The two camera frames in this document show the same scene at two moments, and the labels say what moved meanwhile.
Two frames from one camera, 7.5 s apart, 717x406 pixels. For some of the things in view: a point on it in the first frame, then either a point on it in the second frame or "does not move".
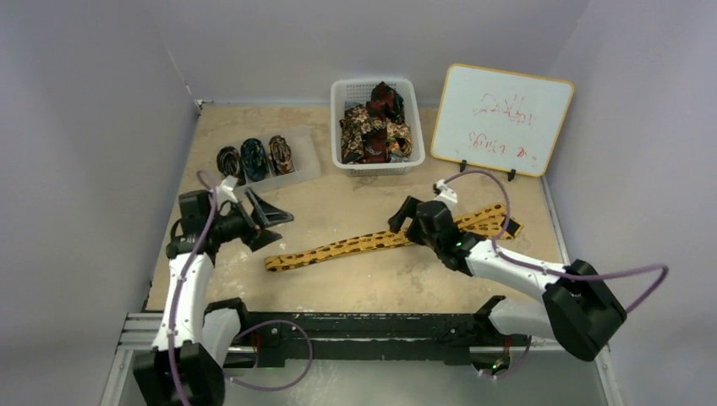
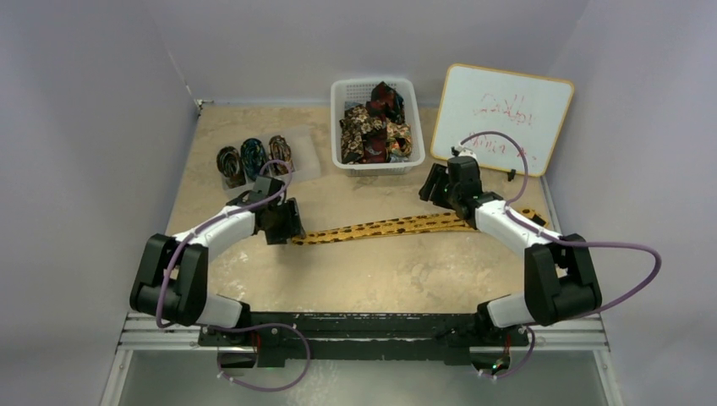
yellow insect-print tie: x=502 y=216 → x=443 y=222
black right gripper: x=414 y=218 → x=435 y=186
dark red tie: x=388 y=104 does not move
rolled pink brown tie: x=280 y=156 does not move
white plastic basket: x=344 y=91 does not move
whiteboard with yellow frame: x=500 y=120 does not move
